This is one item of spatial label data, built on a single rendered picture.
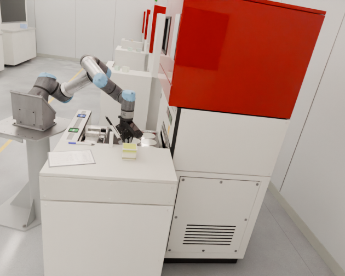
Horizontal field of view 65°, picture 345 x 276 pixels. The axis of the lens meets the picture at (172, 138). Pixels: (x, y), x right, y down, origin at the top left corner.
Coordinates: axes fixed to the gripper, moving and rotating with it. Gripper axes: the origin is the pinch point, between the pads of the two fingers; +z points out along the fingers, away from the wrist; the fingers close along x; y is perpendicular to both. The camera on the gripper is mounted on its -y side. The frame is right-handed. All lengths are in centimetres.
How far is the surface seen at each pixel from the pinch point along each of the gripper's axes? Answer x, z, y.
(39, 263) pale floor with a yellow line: 36, 91, 38
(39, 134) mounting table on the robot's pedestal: 14, 9, 64
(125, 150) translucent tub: 18.7, -11.2, -14.2
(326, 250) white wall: -113, 82, -130
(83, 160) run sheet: 33.9, -5.6, -1.5
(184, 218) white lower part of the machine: -23, 46, -36
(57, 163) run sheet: 44.3, -5.6, 4.3
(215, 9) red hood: -19, -82, -31
